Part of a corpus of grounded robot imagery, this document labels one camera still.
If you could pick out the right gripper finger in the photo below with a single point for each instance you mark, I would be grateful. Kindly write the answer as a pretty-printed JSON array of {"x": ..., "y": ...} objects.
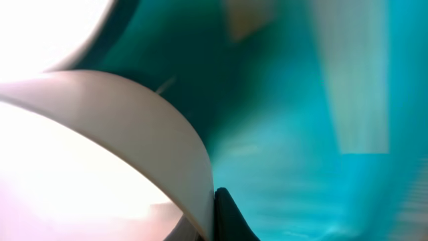
[{"x": 230, "y": 225}]

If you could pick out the grey-green bowl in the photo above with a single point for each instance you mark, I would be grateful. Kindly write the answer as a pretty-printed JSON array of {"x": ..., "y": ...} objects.
[{"x": 89, "y": 155}]

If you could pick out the wooden chopstick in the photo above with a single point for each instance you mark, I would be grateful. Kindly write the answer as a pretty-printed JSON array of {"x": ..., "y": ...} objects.
[{"x": 244, "y": 17}]

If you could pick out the grey dishwasher rack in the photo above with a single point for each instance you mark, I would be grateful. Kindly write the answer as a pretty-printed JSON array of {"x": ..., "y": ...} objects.
[{"x": 352, "y": 40}]

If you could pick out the teal serving tray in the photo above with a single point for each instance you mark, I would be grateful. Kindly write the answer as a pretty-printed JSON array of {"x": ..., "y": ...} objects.
[{"x": 261, "y": 108}]

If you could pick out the white round plate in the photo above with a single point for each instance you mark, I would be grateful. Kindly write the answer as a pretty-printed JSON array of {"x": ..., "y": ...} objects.
[{"x": 47, "y": 35}]

